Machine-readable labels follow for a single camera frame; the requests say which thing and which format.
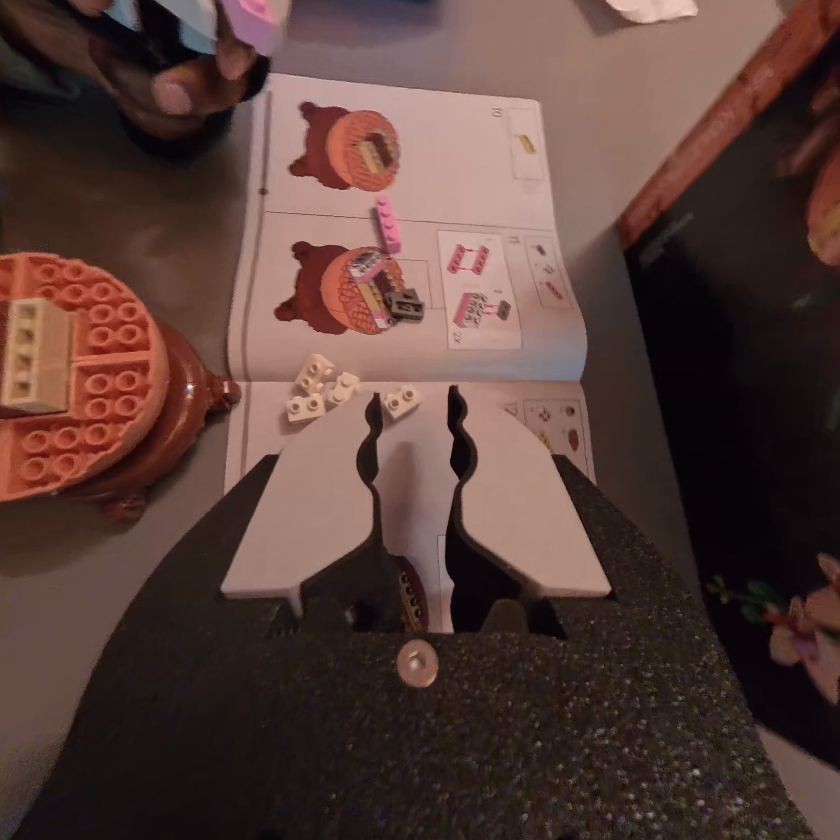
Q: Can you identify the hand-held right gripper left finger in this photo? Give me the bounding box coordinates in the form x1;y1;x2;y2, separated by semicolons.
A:
224;392;385;599

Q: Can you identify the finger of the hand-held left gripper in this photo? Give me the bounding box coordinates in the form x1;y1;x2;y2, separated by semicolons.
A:
103;0;224;56

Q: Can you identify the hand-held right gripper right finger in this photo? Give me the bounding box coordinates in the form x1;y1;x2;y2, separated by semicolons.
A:
444;385;611;599

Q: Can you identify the pink brick plate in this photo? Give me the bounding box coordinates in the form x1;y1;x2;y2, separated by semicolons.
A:
373;197;405;256
217;0;292;56

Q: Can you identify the round orange lego pot build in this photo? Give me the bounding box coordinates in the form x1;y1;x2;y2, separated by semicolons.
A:
0;252;172;504

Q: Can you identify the tan brick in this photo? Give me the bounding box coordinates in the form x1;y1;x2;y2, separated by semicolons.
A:
0;300;74;416

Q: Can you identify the grey desk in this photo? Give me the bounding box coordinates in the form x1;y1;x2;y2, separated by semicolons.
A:
0;0;840;840

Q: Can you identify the person's left hand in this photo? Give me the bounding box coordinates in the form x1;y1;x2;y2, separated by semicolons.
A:
0;0;273;143

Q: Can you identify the dark building set box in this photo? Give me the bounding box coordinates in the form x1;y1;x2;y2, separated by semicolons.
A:
615;0;840;773

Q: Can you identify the open building instruction booklet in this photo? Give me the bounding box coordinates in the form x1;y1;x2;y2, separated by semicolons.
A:
224;73;598;631

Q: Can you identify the white paper bag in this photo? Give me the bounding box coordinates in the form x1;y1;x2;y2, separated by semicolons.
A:
604;0;699;25

